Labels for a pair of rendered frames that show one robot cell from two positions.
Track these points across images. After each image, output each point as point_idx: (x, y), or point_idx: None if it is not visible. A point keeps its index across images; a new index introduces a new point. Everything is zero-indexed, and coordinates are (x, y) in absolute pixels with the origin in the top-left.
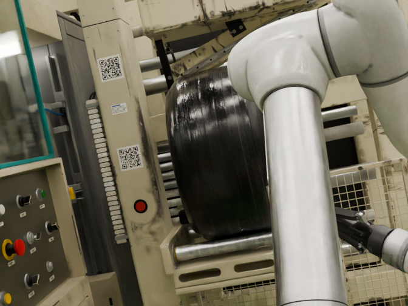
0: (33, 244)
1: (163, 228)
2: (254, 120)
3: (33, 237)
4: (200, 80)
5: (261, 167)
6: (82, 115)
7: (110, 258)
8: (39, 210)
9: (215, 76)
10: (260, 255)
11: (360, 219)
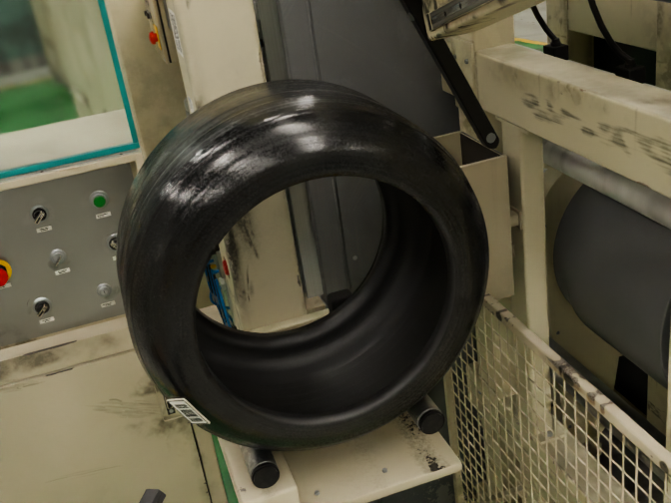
0: (66, 263)
1: (241, 318)
2: (138, 285)
3: (56, 259)
4: (177, 139)
5: (147, 368)
6: (303, 45)
7: (324, 282)
8: (93, 221)
9: (185, 144)
10: (232, 472)
11: None
